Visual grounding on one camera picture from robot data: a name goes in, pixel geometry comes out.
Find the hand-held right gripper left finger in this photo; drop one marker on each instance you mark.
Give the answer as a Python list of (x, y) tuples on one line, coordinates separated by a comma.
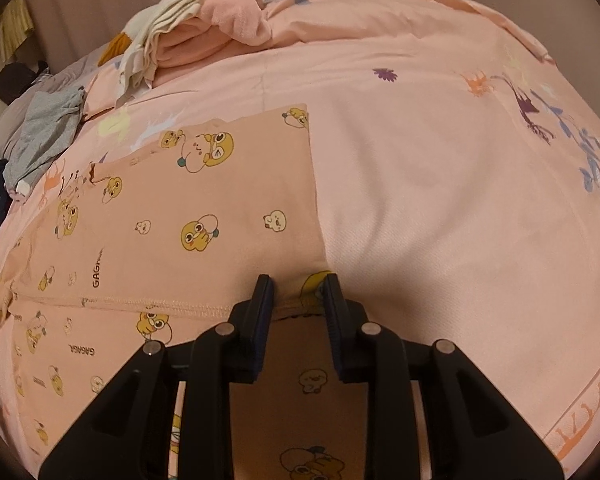
[(263, 310)]

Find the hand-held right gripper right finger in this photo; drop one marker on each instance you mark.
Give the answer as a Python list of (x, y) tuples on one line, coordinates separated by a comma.
[(336, 320)]

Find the pink duck print garment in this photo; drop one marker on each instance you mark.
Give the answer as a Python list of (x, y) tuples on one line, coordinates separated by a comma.
[(205, 200)]

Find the pink floral bed sheet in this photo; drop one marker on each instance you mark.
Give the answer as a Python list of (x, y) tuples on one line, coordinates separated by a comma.
[(430, 185)]

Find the grey garment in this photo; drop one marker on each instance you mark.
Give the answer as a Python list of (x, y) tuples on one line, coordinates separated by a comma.
[(45, 135)]

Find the pink folded cloth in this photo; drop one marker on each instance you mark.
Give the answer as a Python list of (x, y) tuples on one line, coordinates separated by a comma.
[(215, 20)]

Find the white goose plush toy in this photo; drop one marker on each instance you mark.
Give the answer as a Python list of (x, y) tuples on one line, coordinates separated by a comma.
[(114, 50)]

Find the grey mauve quilt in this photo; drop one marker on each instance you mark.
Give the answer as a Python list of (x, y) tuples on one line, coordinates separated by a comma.
[(75, 72)]

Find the black cloth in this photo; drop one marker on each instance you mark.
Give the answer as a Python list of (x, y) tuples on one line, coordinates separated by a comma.
[(12, 80)]

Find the yellow hanging cloth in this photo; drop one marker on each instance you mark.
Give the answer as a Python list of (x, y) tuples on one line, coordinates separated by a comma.
[(16, 20)]

